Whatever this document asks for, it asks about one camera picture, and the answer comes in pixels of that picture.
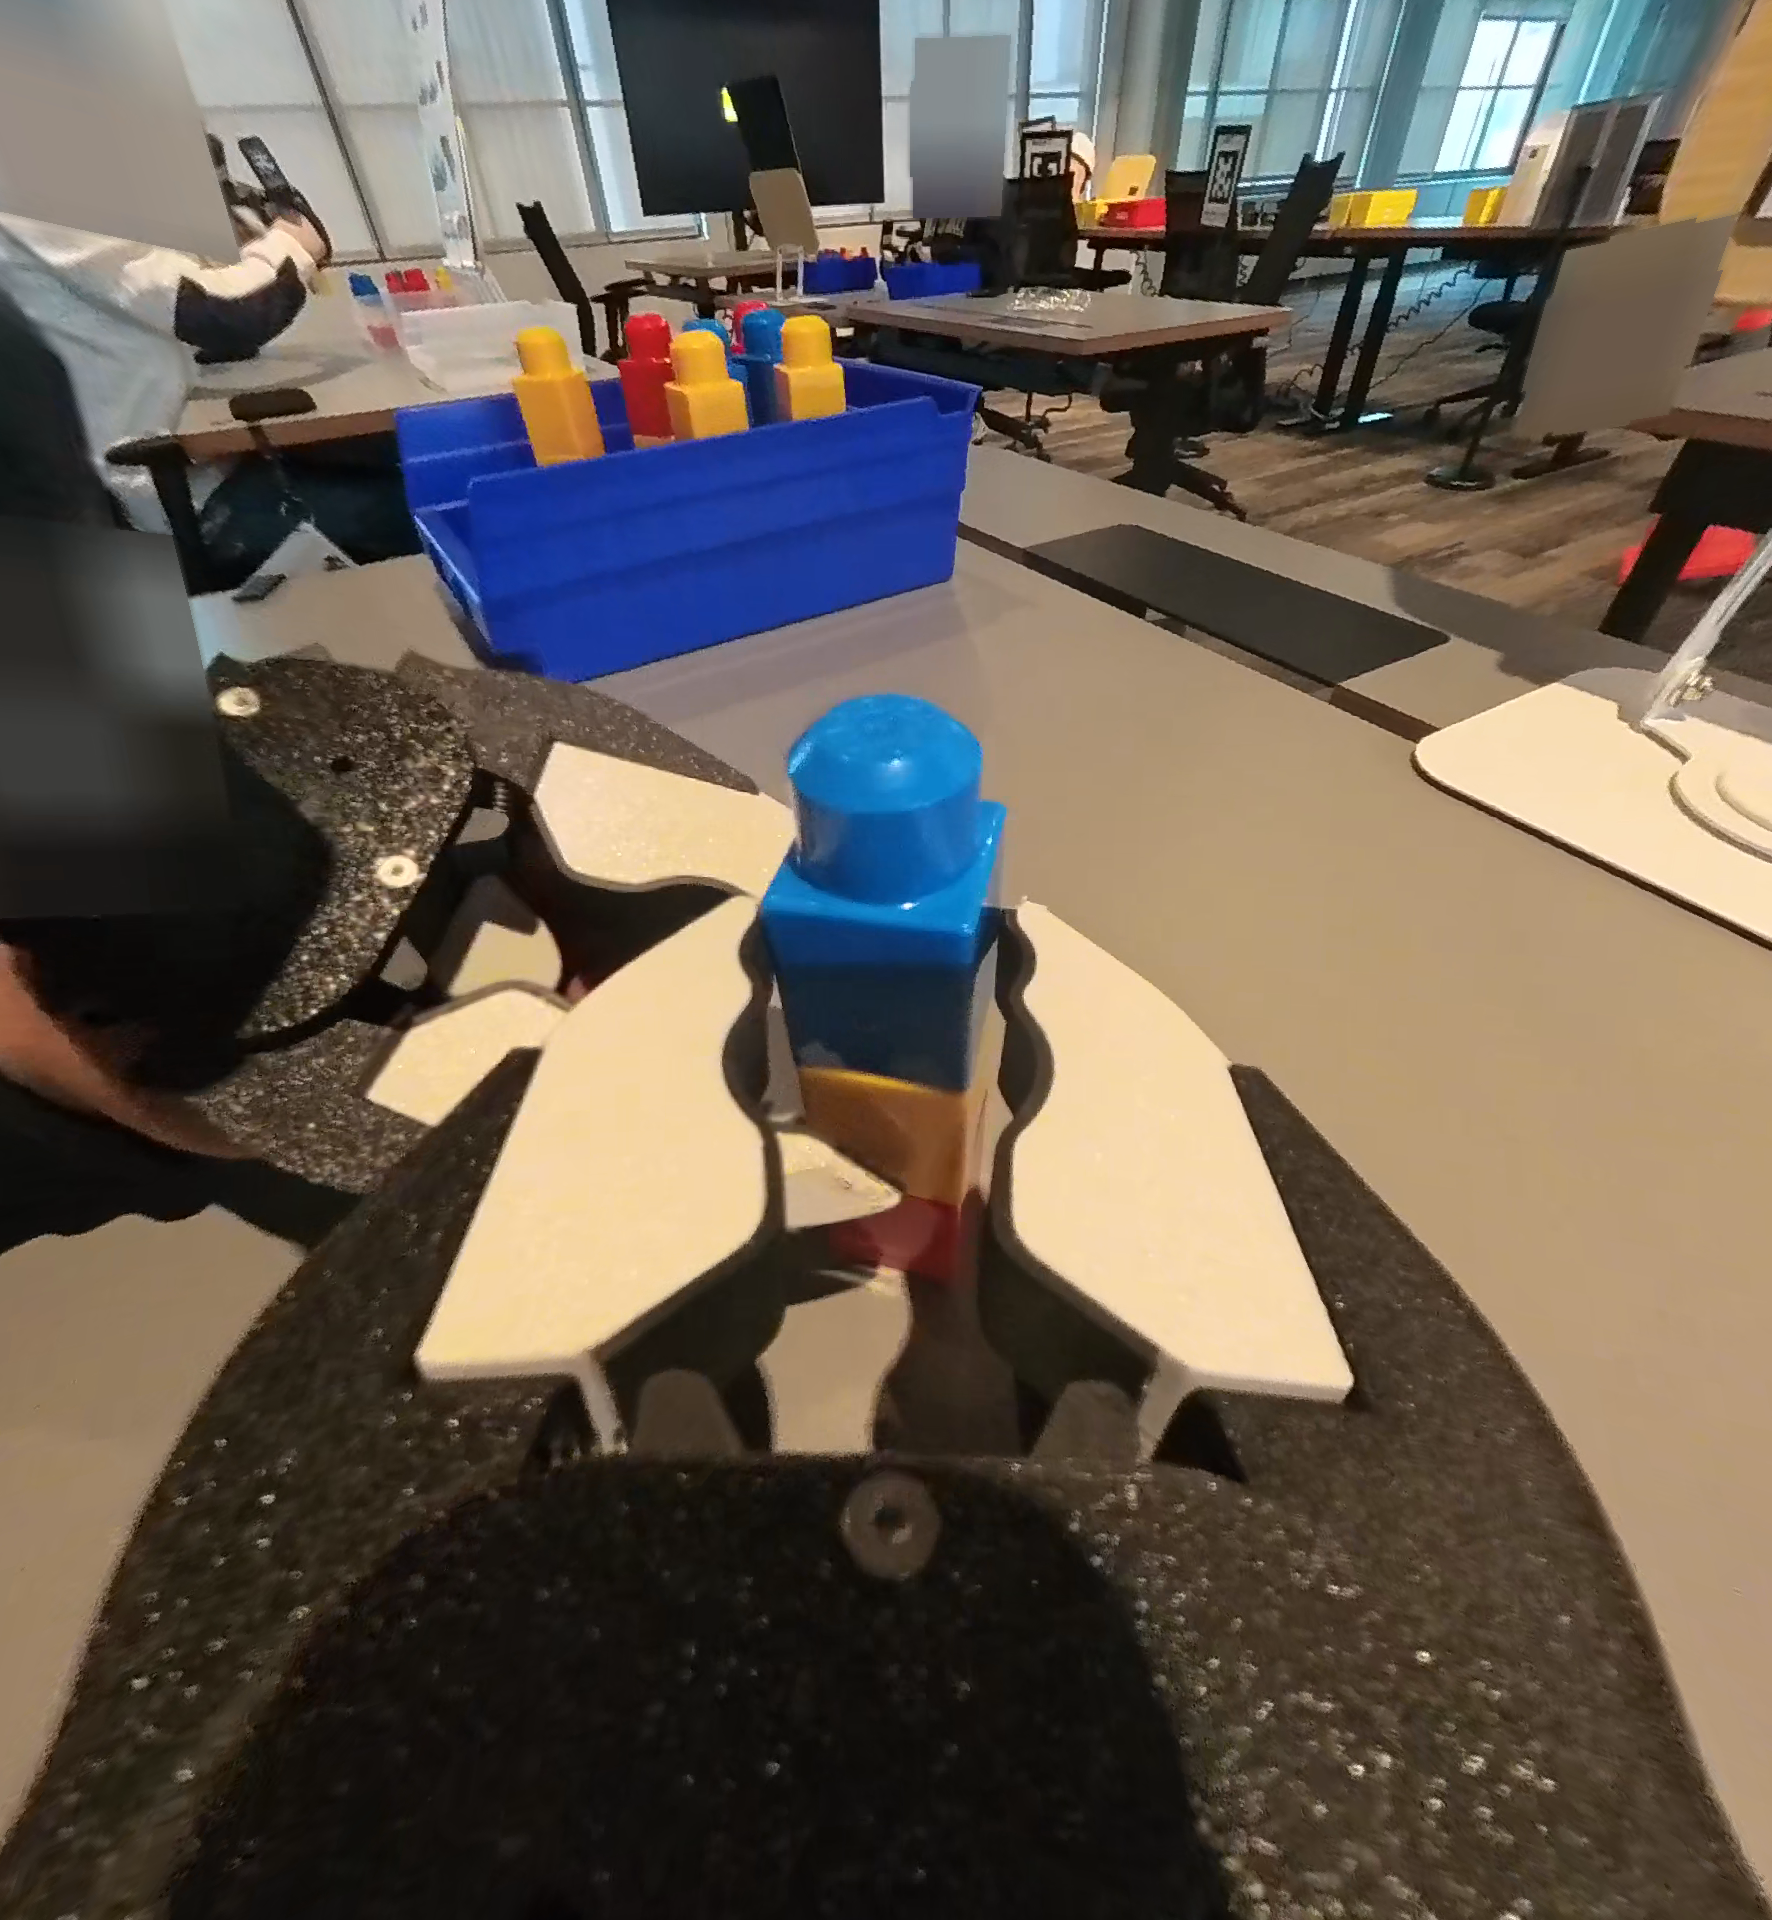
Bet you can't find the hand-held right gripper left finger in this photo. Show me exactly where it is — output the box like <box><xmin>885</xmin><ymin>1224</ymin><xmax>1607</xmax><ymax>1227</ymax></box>
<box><xmin>416</xmin><ymin>897</ymin><xmax>784</xmax><ymax>1455</ymax></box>

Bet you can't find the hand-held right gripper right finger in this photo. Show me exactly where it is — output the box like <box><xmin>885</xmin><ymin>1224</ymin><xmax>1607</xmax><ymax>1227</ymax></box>
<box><xmin>989</xmin><ymin>901</ymin><xmax>1357</xmax><ymax>1464</ymax></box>

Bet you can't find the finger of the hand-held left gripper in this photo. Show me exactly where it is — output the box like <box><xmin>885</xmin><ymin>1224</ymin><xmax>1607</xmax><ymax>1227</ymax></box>
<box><xmin>531</xmin><ymin>738</ymin><xmax>803</xmax><ymax>903</ymax></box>
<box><xmin>368</xmin><ymin>983</ymin><xmax>904</xmax><ymax>1232</ymax></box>

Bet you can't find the red mega block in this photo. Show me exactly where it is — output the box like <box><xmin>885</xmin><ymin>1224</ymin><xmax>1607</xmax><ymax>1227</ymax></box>
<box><xmin>832</xmin><ymin>1192</ymin><xmax>987</xmax><ymax>1284</ymax></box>

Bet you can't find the yellow mega block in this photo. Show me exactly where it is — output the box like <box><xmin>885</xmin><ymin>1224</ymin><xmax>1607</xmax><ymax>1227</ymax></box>
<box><xmin>799</xmin><ymin>1068</ymin><xmax>996</xmax><ymax>1206</ymax></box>

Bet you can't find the blue mega block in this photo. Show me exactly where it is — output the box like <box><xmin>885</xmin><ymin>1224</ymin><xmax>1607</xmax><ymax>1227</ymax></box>
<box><xmin>758</xmin><ymin>693</ymin><xmax>1012</xmax><ymax>1091</ymax></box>

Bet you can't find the person's left forearm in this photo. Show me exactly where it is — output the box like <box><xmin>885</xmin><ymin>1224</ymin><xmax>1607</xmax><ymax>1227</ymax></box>
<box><xmin>0</xmin><ymin>1050</ymin><xmax>365</xmax><ymax>1300</ymax></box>

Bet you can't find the clear box of blocks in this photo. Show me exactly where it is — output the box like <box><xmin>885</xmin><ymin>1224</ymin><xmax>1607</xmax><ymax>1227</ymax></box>
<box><xmin>347</xmin><ymin>263</ymin><xmax>588</xmax><ymax>379</ymax></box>

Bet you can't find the person's left hand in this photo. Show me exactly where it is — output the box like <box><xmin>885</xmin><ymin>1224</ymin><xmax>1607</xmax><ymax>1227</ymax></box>
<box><xmin>0</xmin><ymin>936</ymin><xmax>254</xmax><ymax>1158</ymax></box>

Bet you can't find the background desk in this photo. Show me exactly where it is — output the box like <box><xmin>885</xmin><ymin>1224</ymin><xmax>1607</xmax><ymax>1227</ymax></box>
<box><xmin>1598</xmin><ymin>336</ymin><xmax>1772</xmax><ymax>648</ymax></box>
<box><xmin>1081</xmin><ymin>217</ymin><xmax>1639</xmax><ymax>438</ymax></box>
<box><xmin>173</xmin><ymin>336</ymin><xmax>627</xmax><ymax>461</ymax></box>
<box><xmin>622</xmin><ymin>246</ymin><xmax>987</xmax><ymax>311</ymax></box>
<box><xmin>840</xmin><ymin>289</ymin><xmax>1296</xmax><ymax>499</ymax></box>

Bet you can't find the cluster of block towers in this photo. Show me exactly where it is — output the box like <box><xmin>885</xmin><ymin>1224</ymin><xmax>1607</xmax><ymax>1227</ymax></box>
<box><xmin>508</xmin><ymin>301</ymin><xmax>851</xmax><ymax>468</ymax></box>

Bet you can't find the black office chair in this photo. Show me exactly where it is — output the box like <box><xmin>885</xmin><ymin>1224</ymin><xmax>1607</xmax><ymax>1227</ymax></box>
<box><xmin>1111</xmin><ymin>151</ymin><xmax>1347</xmax><ymax>499</ymax></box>
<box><xmin>514</xmin><ymin>198</ymin><xmax>606</xmax><ymax>359</ymax></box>

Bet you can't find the black desk panel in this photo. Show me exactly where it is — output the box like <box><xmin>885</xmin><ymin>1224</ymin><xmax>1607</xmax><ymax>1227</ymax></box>
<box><xmin>1024</xmin><ymin>524</ymin><xmax>1451</xmax><ymax>691</ymax></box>

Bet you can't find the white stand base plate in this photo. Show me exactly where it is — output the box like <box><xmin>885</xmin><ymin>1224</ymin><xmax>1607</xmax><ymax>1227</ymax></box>
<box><xmin>1415</xmin><ymin>667</ymin><xmax>1772</xmax><ymax>984</ymax></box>

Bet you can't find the black wall monitor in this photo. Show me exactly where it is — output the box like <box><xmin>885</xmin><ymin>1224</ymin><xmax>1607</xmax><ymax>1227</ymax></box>
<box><xmin>604</xmin><ymin>0</ymin><xmax>889</xmax><ymax>221</ymax></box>

